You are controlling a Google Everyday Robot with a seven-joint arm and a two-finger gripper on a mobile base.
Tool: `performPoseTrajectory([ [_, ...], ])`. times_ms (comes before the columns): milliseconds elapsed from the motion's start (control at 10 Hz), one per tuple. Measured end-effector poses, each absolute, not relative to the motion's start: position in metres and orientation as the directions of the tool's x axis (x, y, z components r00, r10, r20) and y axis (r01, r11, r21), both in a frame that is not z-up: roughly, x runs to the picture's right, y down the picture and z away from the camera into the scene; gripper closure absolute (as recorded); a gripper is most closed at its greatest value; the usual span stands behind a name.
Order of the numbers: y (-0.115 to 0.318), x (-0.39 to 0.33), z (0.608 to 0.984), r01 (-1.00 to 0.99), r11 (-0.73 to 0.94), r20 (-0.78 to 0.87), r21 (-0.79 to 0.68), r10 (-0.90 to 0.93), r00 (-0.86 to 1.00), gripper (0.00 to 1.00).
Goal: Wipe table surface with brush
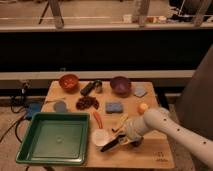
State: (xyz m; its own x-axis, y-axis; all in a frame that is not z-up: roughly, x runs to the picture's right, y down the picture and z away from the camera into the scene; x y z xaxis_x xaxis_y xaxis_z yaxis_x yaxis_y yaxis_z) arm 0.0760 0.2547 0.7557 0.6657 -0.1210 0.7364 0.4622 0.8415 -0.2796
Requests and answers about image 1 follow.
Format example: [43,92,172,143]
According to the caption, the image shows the blue box on floor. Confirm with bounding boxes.
[26,103,42,120]

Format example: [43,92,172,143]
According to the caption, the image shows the green plastic tray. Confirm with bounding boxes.
[16,112,90,166]

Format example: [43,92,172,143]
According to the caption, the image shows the dark red grapes bunch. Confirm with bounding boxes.
[76,96,99,110]

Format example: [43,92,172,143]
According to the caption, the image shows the black cables on floor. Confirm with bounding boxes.
[0,83,32,144]

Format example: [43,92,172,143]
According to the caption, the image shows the wooden table board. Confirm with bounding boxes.
[42,81,174,171]

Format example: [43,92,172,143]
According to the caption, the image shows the white cup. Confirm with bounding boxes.
[92,129,109,147]

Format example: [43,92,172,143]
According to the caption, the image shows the orange ball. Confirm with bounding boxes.
[138,103,149,115]

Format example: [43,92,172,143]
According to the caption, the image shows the light blue cloth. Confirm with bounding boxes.
[134,86,147,97]

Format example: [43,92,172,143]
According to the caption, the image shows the orange bowl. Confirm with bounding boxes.
[59,74,79,91]

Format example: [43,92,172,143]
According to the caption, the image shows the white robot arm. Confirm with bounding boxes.
[101,107,213,169]

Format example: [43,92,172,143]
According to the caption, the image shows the yellow banana toy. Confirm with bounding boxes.
[112,113,128,132]

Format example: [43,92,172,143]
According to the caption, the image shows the grey round lid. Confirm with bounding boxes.
[53,101,68,112]

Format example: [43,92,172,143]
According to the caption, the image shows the purple bowl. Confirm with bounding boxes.
[110,76,131,94]

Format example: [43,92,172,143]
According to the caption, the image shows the blue sponge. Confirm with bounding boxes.
[105,102,123,113]

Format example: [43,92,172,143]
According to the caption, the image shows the small metal cup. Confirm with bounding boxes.
[94,80,102,93]

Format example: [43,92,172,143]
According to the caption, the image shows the orange carrot toy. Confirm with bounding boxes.
[93,112,103,129]

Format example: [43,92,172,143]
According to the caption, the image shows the black rectangular brush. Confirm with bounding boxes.
[80,82,94,96]

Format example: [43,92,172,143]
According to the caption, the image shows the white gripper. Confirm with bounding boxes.
[100,117,146,152]

